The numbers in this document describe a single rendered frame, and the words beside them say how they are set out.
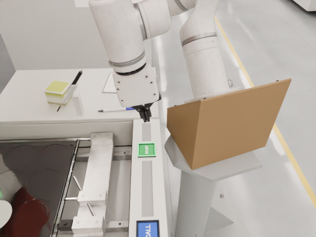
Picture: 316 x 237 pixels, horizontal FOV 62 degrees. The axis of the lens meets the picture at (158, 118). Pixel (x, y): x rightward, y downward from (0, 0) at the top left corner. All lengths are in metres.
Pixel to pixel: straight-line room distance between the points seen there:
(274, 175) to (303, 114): 0.85
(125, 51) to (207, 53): 0.35
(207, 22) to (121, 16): 0.40
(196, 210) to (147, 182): 0.58
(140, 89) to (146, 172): 0.26
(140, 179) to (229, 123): 0.34
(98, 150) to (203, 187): 0.46
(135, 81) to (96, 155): 0.40
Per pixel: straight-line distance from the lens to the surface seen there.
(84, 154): 1.00
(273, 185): 2.08
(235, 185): 1.99
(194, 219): 1.38
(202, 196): 1.20
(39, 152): 0.99
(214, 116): 0.82
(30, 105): 1.10
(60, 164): 0.93
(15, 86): 1.23
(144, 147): 0.84
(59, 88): 1.02
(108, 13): 0.55
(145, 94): 0.65
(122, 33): 0.56
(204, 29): 0.88
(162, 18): 0.57
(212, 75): 0.85
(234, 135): 0.94
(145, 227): 0.69
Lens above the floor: 1.58
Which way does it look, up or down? 41 degrees down
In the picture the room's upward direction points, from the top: straight up
